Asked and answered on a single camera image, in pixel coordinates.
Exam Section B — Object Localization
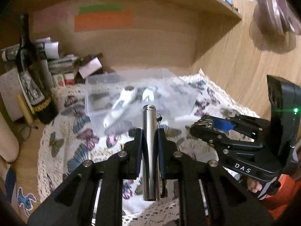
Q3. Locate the white handheld thermometer device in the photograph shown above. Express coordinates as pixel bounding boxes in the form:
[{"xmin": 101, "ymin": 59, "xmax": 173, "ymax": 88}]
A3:
[{"xmin": 103, "ymin": 86, "xmax": 138, "ymax": 129}]

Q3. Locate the clear plastic storage box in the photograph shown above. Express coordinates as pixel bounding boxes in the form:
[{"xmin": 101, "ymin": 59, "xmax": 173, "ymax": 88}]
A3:
[{"xmin": 85, "ymin": 68, "xmax": 198, "ymax": 136}]

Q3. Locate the small white blue device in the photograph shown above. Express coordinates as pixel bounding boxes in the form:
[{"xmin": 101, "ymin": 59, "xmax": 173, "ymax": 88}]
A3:
[{"xmin": 142, "ymin": 86, "xmax": 158, "ymax": 102}]

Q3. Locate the person's right hand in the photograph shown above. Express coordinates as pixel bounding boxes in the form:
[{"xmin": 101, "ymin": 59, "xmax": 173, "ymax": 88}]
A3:
[{"xmin": 247, "ymin": 178, "xmax": 262, "ymax": 193}]

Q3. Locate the white butterfly print cloth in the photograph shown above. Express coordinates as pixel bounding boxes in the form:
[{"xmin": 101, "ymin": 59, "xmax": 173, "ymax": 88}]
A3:
[{"xmin": 37, "ymin": 69, "xmax": 261, "ymax": 226}]

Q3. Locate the silver metal cylinder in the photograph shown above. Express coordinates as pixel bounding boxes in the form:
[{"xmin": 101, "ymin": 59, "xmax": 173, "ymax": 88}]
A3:
[{"xmin": 142, "ymin": 105, "xmax": 160, "ymax": 201}]

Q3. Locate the small white cardboard box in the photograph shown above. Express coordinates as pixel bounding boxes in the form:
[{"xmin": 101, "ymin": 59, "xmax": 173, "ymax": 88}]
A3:
[{"xmin": 79, "ymin": 57, "xmax": 102, "ymax": 79}]

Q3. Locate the dark wine bottle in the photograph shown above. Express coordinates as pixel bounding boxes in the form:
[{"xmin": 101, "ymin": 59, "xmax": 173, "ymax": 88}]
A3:
[{"xmin": 16, "ymin": 13, "xmax": 57, "ymax": 124}]

